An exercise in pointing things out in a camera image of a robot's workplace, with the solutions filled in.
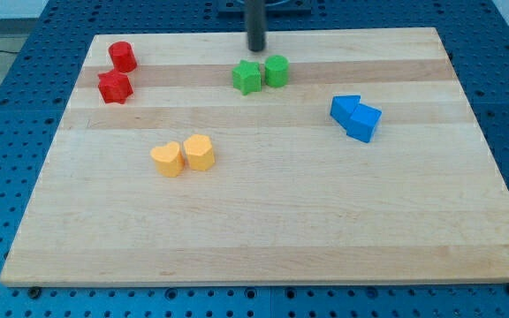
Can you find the green star block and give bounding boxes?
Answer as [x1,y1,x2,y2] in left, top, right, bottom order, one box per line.
[232,60,262,95]

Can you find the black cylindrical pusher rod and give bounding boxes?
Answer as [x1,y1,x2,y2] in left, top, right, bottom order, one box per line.
[244,0,266,52]

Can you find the red cylinder block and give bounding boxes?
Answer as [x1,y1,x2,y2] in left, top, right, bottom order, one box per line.
[108,41,137,73]

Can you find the blue triangle block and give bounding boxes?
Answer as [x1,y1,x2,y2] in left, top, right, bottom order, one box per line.
[330,95,361,129]

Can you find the wooden board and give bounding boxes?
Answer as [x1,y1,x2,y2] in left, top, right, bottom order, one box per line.
[0,27,509,287]

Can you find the green cylinder block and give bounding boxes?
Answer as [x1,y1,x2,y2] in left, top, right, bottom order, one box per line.
[264,55,289,87]

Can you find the red star block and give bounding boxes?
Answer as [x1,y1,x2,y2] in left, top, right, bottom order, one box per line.
[98,69,133,104]

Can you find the yellow hexagon block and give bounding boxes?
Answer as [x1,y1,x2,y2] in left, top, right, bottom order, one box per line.
[184,134,216,171]

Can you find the yellow heart block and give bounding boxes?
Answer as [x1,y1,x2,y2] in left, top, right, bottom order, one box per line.
[149,141,185,178]

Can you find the blue cube block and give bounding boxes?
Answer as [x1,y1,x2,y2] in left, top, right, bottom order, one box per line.
[346,103,382,143]

